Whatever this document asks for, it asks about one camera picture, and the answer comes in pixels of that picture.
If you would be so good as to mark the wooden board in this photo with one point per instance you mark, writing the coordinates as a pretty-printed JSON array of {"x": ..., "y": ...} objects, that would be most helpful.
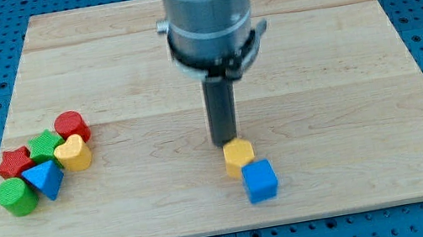
[{"x": 334, "y": 101}]

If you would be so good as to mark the yellow heart block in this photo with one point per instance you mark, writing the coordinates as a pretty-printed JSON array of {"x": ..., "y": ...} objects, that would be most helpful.
[{"x": 74, "y": 154}]

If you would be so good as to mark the green star block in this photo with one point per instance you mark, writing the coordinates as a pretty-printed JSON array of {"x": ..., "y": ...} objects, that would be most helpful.
[{"x": 42, "y": 147}]

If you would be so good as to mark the red cylinder block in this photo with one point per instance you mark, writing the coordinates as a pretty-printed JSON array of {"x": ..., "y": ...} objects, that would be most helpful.
[{"x": 71, "y": 122}]

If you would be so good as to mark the blue cube block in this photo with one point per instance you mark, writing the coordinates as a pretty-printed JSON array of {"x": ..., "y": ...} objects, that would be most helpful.
[{"x": 260, "y": 181}]

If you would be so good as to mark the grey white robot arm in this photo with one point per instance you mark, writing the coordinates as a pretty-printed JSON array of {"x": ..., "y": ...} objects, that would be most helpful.
[{"x": 211, "y": 40}]

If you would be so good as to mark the yellow hexagon block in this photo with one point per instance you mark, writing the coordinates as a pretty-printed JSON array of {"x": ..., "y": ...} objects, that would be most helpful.
[{"x": 237, "y": 153}]

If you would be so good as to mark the red star block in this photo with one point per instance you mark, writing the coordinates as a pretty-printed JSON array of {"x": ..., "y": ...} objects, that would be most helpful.
[{"x": 15, "y": 162}]

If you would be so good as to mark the green cylinder block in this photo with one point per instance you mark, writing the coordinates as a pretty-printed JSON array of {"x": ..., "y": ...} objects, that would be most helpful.
[{"x": 17, "y": 197}]

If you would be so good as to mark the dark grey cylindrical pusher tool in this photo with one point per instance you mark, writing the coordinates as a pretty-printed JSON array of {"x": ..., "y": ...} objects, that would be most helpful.
[{"x": 220, "y": 109}]

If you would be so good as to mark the blue triangle block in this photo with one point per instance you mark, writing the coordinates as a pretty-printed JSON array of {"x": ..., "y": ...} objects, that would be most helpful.
[{"x": 46, "y": 177}]

